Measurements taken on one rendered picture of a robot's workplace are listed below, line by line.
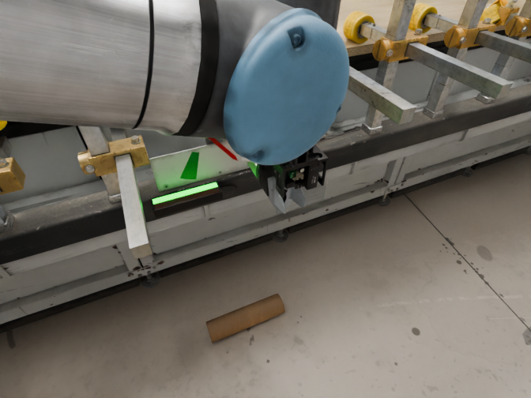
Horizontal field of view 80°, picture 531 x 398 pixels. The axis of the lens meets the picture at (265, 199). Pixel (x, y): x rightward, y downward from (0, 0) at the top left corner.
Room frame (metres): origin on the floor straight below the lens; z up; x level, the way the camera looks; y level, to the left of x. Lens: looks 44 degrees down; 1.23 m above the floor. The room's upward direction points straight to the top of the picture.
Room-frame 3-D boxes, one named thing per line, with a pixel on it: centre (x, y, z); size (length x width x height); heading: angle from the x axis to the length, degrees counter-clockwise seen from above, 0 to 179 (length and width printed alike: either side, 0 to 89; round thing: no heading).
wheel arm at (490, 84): (0.85, -0.38, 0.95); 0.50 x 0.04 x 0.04; 24
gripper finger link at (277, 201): (0.39, -0.02, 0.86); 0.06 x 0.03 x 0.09; 23
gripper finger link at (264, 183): (0.40, -0.01, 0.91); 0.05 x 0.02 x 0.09; 113
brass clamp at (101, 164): (0.58, 0.34, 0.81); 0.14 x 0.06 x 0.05; 114
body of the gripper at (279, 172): (0.39, -0.04, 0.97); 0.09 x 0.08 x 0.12; 23
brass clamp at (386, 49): (0.88, -0.35, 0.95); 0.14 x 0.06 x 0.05; 114
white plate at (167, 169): (0.63, 0.15, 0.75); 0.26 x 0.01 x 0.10; 114
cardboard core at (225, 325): (0.58, 0.08, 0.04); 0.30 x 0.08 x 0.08; 114
